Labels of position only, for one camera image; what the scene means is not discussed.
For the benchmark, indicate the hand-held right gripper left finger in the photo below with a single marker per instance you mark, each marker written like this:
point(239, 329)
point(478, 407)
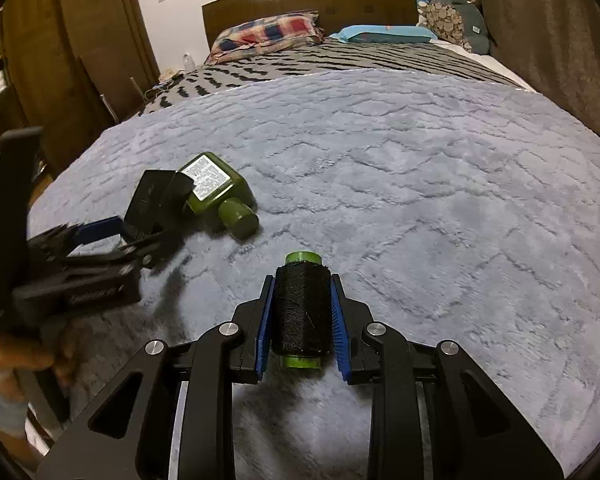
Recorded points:
point(264, 332)

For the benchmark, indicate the white mattress sheet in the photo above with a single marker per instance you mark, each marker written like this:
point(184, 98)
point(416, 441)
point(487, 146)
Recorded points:
point(500, 67)

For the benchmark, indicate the dark wooden headboard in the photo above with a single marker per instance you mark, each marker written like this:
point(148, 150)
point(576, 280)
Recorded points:
point(305, 0)

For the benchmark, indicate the white night light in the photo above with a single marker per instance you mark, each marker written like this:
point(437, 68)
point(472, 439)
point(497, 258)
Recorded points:
point(187, 60)

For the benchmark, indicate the wooden wardrobe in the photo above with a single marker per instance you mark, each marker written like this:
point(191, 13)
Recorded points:
point(80, 35)

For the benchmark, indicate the person's left forearm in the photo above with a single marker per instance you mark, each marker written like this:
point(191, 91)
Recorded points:
point(5, 435)

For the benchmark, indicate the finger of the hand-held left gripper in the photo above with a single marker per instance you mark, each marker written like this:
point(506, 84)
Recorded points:
point(97, 230)
point(130, 254)

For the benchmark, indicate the grey fluffy blanket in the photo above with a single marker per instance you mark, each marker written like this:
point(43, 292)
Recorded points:
point(405, 210)

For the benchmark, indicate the patterned plush toy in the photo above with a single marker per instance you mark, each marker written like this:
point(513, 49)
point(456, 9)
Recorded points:
point(450, 17)

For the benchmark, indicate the brown curtain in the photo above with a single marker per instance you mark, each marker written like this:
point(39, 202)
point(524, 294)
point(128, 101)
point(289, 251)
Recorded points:
point(555, 35)

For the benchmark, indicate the blue pillow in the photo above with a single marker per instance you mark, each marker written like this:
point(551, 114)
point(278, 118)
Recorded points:
point(380, 34)

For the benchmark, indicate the plaid pillow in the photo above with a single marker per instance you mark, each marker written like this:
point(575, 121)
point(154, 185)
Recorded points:
point(265, 32)

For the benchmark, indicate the black striped bedsheet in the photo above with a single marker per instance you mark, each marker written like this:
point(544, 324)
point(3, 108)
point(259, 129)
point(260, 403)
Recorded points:
point(330, 57)

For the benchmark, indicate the dark green bottle white label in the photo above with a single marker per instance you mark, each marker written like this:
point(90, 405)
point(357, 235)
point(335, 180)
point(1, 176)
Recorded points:
point(237, 187)

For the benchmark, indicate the black thread spool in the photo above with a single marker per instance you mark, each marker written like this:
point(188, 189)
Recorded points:
point(300, 310)

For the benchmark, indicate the black box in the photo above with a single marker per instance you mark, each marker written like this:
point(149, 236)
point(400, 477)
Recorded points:
point(152, 200)

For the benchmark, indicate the person's left hand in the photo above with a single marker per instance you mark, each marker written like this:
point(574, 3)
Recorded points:
point(20, 360)

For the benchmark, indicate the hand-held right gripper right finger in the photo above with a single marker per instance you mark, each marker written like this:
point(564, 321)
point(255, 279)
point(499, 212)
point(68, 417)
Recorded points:
point(339, 332)

